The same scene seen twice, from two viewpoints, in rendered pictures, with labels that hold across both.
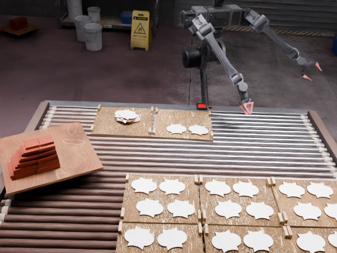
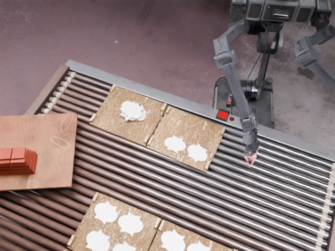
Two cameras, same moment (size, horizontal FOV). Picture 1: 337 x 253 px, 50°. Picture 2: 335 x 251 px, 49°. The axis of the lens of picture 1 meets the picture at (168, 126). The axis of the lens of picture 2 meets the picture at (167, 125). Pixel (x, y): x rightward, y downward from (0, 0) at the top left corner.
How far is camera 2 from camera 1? 128 cm
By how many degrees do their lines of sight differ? 29
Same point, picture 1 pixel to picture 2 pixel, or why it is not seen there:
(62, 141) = (50, 138)
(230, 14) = (296, 9)
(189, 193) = (143, 237)
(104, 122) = (108, 111)
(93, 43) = not seen: outside the picture
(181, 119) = (188, 130)
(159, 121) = (163, 126)
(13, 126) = (73, 36)
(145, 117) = (152, 115)
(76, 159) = (52, 167)
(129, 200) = (85, 225)
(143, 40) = not seen: outside the picture
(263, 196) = not seen: outside the picture
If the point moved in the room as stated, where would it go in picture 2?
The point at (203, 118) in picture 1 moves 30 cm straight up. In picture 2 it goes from (213, 135) to (219, 109)
